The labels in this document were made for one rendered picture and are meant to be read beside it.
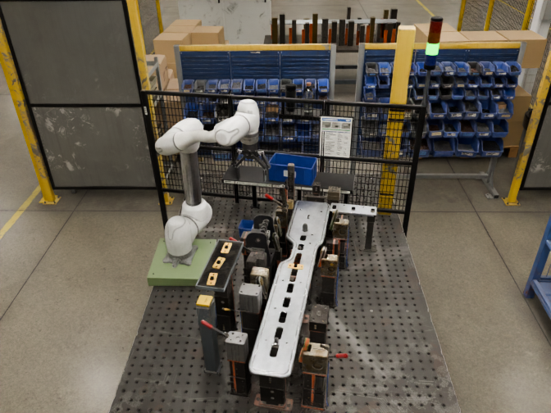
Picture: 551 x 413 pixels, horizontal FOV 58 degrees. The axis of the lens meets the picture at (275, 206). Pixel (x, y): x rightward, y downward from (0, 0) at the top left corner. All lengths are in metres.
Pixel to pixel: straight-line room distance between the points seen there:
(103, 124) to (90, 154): 0.37
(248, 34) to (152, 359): 7.40
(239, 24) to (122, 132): 4.85
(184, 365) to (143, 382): 0.21
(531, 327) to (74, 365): 3.24
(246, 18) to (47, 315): 6.54
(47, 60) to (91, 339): 2.46
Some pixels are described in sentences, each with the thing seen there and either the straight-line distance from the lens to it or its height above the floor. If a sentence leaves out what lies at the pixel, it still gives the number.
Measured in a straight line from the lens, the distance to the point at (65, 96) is 5.01.
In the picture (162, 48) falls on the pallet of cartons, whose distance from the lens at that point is 7.01.
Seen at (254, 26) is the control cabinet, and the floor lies 0.63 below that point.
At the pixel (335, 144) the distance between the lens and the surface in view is 3.38.
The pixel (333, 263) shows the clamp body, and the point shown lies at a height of 1.02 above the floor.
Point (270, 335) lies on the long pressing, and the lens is 2.33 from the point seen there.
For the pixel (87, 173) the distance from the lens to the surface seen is 5.32.
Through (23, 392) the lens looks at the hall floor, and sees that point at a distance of 3.78.
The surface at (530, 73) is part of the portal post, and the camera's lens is 7.23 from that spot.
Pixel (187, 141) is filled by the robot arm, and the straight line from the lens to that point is 2.63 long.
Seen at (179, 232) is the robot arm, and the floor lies 1.00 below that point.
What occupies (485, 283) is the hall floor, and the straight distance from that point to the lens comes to 4.37.
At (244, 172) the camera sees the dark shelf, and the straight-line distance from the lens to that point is 3.49.
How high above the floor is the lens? 2.72
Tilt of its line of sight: 33 degrees down
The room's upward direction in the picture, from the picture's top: 1 degrees counter-clockwise
